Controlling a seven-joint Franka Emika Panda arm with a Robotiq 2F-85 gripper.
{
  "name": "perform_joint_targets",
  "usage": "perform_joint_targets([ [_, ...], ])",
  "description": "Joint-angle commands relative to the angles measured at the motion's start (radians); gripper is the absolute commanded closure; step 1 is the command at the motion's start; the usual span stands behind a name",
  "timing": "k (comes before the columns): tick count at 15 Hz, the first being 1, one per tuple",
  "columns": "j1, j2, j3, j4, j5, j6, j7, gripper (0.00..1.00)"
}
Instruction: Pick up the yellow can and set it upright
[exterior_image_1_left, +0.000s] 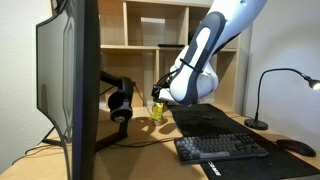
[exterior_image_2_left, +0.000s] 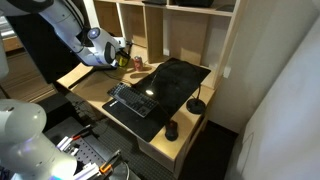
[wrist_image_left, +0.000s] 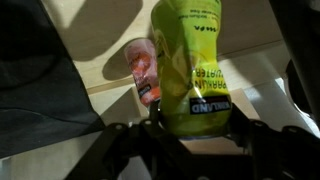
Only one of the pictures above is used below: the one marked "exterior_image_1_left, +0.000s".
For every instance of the flat black device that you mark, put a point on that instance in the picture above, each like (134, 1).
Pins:
(171, 45)

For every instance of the black gooseneck desk lamp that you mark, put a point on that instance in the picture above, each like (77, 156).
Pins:
(256, 123)

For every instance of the black silver headphones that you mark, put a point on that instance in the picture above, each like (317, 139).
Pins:
(119, 106)

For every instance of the black monitor stand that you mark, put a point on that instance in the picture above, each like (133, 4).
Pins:
(113, 136)

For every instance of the black computer mouse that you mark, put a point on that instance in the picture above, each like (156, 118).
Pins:
(296, 147)

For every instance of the wooden shelf unit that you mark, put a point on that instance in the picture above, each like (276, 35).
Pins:
(143, 66)

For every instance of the black mechanical keyboard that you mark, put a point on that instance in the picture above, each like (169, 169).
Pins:
(216, 146)

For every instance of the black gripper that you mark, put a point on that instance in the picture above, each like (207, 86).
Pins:
(159, 90)

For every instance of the black curved monitor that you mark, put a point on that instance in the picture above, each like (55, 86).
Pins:
(66, 83)

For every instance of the black desk mat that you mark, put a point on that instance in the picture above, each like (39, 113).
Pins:
(266, 166)

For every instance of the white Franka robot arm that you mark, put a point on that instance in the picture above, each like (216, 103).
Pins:
(206, 50)

